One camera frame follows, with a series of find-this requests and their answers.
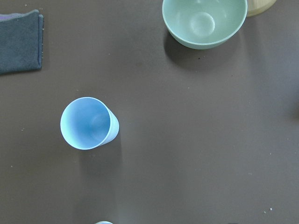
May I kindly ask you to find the green bowl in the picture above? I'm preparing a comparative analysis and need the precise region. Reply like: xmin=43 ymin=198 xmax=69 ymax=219
xmin=162 ymin=0 xmax=248 ymax=49

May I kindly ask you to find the grey folded cloth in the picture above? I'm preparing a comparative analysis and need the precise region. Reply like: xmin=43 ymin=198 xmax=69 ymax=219
xmin=0 ymin=9 xmax=44 ymax=74

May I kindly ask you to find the wooden cup stand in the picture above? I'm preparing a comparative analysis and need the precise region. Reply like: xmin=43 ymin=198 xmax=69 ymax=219
xmin=247 ymin=0 xmax=276 ymax=17

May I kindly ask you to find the cream yellow cup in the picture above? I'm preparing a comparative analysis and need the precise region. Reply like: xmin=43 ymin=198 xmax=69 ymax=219
xmin=95 ymin=221 xmax=113 ymax=224

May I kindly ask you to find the blue cup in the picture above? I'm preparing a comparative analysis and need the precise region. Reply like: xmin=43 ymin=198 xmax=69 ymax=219
xmin=60 ymin=97 xmax=119 ymax=150

